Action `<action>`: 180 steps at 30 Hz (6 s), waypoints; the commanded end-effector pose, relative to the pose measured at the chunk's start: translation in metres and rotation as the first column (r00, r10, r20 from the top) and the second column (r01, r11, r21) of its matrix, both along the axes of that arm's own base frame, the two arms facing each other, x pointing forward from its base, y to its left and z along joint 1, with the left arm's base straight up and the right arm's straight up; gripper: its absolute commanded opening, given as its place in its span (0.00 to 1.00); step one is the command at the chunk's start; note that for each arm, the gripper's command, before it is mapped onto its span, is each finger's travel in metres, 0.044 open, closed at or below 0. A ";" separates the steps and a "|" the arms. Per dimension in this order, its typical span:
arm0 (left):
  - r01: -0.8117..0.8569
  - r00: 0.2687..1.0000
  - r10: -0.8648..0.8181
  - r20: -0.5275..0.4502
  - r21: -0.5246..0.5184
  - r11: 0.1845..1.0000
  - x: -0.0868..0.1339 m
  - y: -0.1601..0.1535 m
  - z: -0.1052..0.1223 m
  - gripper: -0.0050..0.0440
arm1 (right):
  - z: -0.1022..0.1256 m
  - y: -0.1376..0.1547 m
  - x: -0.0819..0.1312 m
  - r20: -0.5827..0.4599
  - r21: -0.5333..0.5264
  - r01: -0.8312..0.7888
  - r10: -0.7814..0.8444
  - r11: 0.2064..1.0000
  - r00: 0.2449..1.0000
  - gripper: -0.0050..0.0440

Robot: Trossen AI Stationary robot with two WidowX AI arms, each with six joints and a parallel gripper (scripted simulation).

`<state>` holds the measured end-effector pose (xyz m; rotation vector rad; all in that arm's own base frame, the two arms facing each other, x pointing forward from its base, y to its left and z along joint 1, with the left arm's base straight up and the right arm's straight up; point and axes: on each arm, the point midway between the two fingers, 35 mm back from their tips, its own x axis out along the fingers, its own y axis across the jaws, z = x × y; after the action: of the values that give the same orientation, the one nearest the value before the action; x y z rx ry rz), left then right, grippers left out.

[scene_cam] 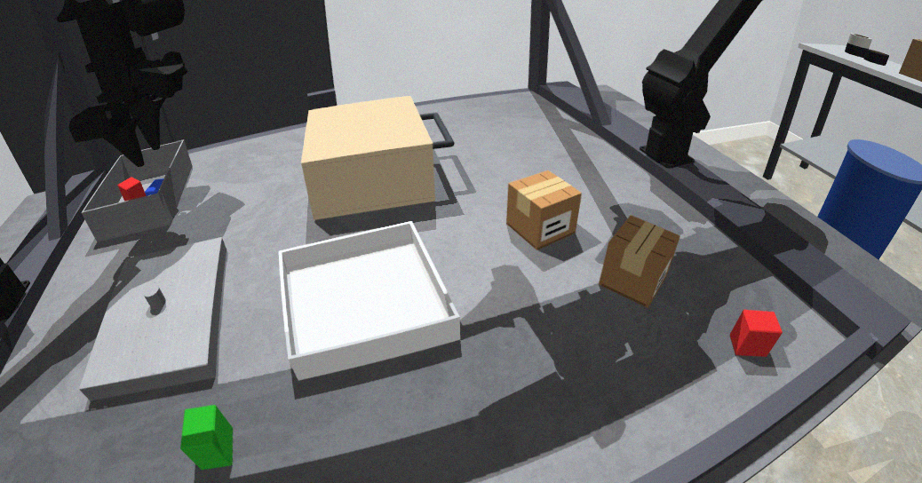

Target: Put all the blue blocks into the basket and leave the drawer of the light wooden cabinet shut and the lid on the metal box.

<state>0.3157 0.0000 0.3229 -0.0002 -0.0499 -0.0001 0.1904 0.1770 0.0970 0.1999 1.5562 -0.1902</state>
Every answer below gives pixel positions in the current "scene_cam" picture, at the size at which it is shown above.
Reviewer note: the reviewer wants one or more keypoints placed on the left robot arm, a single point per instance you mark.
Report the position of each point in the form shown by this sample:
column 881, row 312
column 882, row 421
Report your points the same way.
column 677, row 83

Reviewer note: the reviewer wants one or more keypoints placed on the brown cardboard box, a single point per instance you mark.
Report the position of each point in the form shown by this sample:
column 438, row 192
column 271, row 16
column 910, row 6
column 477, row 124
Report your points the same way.
column 638, row 259
column 542, row 208

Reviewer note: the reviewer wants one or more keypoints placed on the red block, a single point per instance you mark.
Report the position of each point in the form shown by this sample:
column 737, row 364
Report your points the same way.
column 131, row 188
column 755, row 333

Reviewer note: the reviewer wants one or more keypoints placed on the green block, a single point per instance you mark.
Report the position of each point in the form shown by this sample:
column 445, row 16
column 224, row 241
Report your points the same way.
column 207, row 437

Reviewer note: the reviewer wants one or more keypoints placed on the blue block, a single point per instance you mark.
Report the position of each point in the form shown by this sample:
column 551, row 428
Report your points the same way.
column 154, row 187

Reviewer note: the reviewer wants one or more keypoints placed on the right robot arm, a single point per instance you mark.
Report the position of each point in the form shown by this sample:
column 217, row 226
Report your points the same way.
column 104, row 27

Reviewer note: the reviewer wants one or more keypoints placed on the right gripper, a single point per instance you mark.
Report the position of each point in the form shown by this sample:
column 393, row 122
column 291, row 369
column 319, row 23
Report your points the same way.
column 111, row 121

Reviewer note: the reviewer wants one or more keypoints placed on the white open-top tray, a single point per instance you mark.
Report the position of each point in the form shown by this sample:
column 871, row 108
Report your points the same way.
column 362, row 286

